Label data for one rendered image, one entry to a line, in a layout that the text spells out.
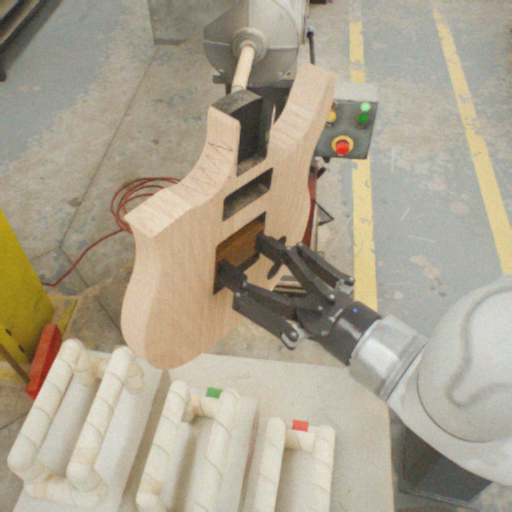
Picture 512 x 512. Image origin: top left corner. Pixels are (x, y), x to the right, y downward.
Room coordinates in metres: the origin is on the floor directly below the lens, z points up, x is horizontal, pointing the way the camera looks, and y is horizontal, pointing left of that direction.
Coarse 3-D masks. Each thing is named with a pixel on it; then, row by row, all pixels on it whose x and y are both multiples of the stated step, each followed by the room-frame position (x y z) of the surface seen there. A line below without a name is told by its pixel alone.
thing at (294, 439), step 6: (288, 432) 0.34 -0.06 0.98; (294, 432) 0.34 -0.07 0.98; (300, 432) 0.34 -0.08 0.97; (306, 432) 0.35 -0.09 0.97; (288, 438) 0.33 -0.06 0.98; (294, 438) 0.33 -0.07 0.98; (300, 438) 0.33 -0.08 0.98; (306, 438) 0.33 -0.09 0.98; (312, 438) 0.33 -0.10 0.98; (288, 444) 0.32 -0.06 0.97; (294, 444) 0.32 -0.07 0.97; (300, 444) 0.32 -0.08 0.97; (306, 444) 0.32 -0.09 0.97; (312, 444) 0.32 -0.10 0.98; (306, 450) 0.32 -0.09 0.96
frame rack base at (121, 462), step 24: (144, 360) 0.42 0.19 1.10; (72, 384) 0.38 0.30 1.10; (96, 384) 0.38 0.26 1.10; (168, 384) 0.40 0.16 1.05; (72, 408) 0.33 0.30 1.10; (120, 408) 0.33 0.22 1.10; (144, 408) 0.33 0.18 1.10; (72, 432) 0.29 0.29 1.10; (120, 432) 0.30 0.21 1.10; (144, 432) 0.30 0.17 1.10; (48, 456) 0.26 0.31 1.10; (120, 456) 0.26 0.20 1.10; (144, 456) 0.27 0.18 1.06; (120, 480) 0.22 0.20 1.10; (24, 504) 0.19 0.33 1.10; (48, 504) 0.19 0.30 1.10; (120, 504) 0.19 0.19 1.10
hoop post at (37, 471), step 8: (32, 464) 0.22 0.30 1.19; (40, 464) 0.23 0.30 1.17; (16, 472) 0.21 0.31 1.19; (24, 472) 0.21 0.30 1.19; (32, 472) 0.21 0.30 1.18; (40, 472) 0.22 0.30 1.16; (48, 472) 0.23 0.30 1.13; (24, 480) 0.21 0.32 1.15; (32, 480) 0.21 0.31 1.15; (40, 480) 0.21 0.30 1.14
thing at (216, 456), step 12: (228, 396) 0.34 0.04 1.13; (228, 408) 0.32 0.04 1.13; (216, 420) 0.30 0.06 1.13; (228, 420) 0.30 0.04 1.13; (216, 432) 0.28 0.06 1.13; (228, 432) 0.29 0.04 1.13; (216, 444) 0.27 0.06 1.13; (228, 444) 0.27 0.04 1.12; (216, 456) 0.25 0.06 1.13; (204, 468) 0.23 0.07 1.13; (216, 468) 0.23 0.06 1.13; (204, 480) 0.22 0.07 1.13; (216, 480) 0.22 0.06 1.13; (204, 492) 0.20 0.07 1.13; (216, 492) 0.20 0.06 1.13; (204, 504) 0.18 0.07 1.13; (216, 504) 0.19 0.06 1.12
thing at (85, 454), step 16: (128, 352) 0.38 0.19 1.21; (112, 368) 0.35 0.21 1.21; (128, 368) 0.35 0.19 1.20; (112, 384) 0.32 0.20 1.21; (96, 400) 0.30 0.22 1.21; (112, 400) 0.30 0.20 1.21; (96, 416) 0.27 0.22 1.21; (112, 416) 0.28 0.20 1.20; (96, 432) 0.25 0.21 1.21; (80, 448) 0.23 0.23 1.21; (96, 448) 0.23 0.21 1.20; (80, 464) 0.21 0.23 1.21; (80, 480) 0.19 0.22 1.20
